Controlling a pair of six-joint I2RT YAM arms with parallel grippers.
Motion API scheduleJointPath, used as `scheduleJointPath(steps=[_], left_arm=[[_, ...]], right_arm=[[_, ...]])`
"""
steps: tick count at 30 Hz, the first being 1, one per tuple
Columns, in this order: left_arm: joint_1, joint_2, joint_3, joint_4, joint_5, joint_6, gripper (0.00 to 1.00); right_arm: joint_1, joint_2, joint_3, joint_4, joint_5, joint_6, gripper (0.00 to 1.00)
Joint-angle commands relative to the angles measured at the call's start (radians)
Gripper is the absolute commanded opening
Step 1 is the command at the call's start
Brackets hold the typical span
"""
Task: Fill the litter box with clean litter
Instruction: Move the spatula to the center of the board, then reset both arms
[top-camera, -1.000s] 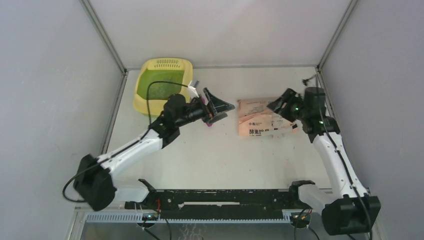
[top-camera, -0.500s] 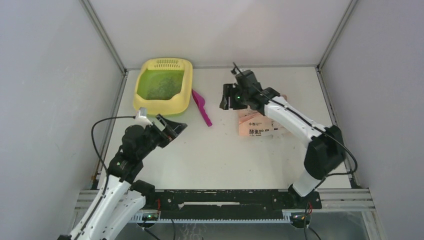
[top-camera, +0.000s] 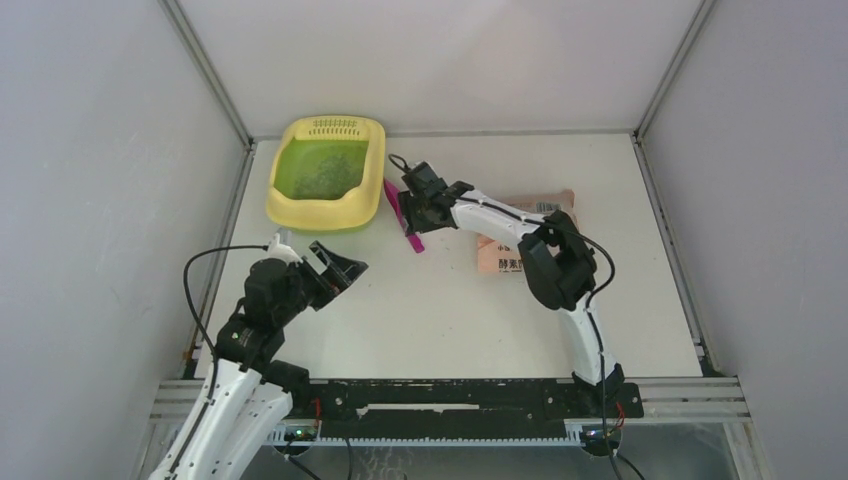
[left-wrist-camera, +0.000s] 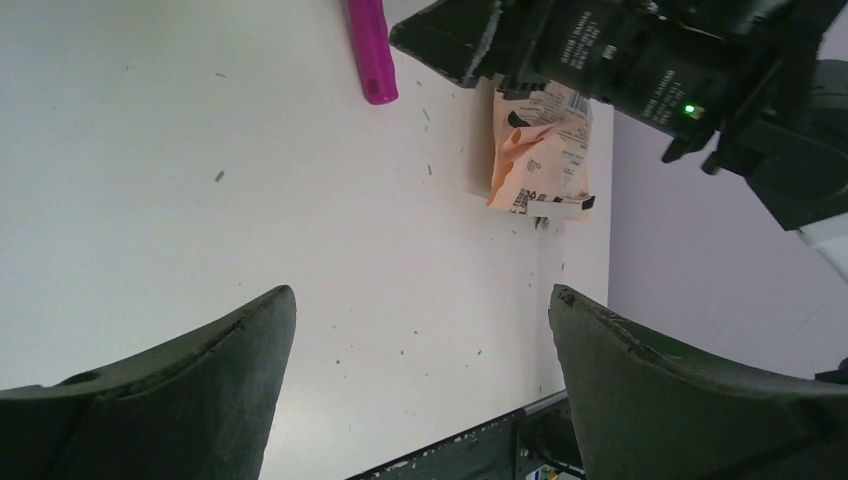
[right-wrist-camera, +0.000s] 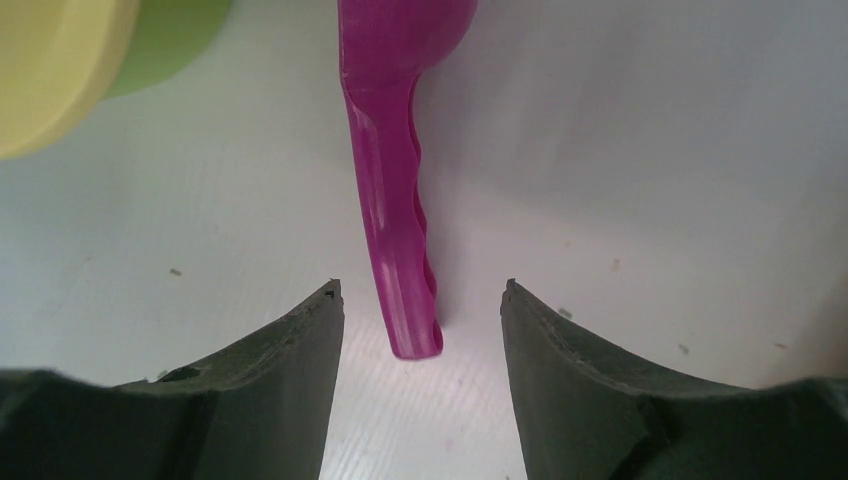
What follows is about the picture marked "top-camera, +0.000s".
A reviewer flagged yellow green litter box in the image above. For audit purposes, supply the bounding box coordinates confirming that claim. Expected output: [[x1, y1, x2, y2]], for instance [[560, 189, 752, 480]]
[[265, 115, 386, 232]]

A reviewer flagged magenta plastic scoop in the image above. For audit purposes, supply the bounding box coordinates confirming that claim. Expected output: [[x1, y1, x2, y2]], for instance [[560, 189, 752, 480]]
[[383, 179, 425, 254]]

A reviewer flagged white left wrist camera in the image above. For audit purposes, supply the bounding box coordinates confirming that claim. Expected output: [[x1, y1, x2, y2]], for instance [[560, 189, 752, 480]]
[[266, 231, 302, 265]]

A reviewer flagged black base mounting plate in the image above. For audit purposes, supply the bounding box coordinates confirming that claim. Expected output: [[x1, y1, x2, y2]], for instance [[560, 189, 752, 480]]
[[286, 378, 645, 436]]

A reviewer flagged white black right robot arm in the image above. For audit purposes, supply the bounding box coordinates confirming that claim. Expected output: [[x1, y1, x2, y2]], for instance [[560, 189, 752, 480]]
[[398, 188, 624, 416]]

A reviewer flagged aluminium frame rail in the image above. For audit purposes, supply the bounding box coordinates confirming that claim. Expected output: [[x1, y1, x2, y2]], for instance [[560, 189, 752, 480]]
[[149, 377, 752, 424]]

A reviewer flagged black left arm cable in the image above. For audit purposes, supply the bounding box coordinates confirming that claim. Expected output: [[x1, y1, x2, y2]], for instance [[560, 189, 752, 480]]
[[182, 245, 352, 480]]

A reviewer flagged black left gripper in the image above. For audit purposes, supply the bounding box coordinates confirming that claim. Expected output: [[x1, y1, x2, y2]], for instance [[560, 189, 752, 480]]
[[275, 241, 367, 324]]

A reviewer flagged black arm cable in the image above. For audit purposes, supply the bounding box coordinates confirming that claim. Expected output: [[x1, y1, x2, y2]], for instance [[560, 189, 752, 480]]
[[387, 153, 647, 480], [182, 245, 352, 480]]

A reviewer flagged peach cat litter bag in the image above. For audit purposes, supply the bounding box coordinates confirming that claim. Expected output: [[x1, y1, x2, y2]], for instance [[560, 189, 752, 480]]
[[475, 189, 579, 276]]

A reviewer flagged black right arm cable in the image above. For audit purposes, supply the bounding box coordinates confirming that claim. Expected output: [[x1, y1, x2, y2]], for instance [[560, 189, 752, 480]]
[[387, 153, 647, 480]]

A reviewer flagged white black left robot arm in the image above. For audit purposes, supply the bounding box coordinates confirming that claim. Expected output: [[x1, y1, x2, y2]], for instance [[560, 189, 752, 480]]
[[149, 235, 368, 479]]

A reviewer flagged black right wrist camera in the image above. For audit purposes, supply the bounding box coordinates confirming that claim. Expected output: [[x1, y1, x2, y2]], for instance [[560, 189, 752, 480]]
[[402, 162, 475, 201]]

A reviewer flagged white slotted cable duct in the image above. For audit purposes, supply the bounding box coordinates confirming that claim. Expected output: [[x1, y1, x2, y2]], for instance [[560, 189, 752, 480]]
[[263, 424, 585, 447]]

